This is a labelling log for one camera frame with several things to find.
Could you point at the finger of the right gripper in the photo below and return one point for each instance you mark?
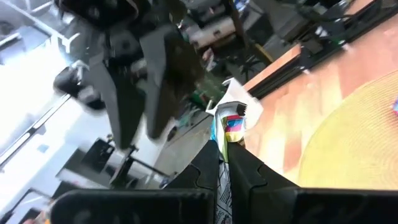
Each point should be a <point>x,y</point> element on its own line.
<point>124,112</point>
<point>171,74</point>

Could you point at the black floor stand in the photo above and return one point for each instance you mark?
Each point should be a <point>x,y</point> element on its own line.
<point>93,155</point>

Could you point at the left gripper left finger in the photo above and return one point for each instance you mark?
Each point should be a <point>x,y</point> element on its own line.
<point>140,208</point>

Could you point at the black aluminium table frame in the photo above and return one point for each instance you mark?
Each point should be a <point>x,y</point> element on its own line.
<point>273,82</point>

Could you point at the round wooden plate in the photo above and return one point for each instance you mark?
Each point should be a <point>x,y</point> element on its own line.
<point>357,140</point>

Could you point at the blue red granola bar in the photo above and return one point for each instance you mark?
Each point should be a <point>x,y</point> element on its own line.
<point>395,107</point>

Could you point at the white storage box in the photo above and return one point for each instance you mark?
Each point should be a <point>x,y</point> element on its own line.
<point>214,31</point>

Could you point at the silver green granola bar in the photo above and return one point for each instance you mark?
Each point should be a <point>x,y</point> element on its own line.
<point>233,127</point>

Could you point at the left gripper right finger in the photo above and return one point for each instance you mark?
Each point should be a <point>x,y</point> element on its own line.
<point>295,208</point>

